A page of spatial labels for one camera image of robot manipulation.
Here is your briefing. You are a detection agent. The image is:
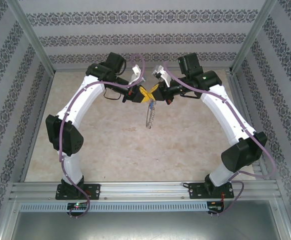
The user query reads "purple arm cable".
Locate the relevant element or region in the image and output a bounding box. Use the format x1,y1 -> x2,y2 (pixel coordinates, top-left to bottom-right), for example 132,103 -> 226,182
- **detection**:
163,62 -> 276,218
59,52 -> 146,219

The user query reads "grey rear frame bar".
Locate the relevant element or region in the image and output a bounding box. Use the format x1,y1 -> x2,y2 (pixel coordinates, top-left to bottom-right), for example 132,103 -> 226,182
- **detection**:
52,65 -> 234,73

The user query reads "slotted grey cable duct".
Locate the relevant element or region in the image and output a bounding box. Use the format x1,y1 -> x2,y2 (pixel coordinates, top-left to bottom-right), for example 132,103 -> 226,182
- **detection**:
19,201 -> 209,213

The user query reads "small circuit board green light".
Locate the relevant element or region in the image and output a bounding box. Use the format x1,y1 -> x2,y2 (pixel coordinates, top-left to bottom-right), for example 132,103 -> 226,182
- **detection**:
67,202 -> 89,210

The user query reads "aluminium mounting rail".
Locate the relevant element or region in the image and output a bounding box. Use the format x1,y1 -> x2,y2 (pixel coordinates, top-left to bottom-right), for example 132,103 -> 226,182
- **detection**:
9,181 -> 285,202

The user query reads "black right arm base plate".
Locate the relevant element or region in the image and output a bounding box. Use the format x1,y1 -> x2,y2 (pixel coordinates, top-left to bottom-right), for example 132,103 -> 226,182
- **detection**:
188,182 -> 235,200

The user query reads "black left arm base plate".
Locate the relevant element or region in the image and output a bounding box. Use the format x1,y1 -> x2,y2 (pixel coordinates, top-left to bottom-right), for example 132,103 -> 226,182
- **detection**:
55,183 -> 102,201

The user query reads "grey metal sheet panel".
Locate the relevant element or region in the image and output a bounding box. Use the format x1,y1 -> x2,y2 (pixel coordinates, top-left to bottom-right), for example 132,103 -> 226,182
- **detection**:
9,199 -> 291,240

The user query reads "aluminium frame post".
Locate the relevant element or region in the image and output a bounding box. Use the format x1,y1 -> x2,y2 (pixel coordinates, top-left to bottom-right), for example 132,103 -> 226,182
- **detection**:
6,0 -> 56,73
231,0 -> 278,73

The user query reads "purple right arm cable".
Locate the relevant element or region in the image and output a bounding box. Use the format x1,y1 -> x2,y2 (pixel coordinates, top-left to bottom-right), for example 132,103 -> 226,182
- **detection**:
163,62 -> 276,218

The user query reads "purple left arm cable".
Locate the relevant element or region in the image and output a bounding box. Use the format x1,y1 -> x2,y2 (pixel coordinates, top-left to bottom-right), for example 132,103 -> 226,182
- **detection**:
59,52 -> 146,219

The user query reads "aluminium side frame bar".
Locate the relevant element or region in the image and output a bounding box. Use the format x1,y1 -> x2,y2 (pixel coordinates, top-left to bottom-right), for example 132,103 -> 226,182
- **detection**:
19,71 -> 56,183
225,69 -> 271,181

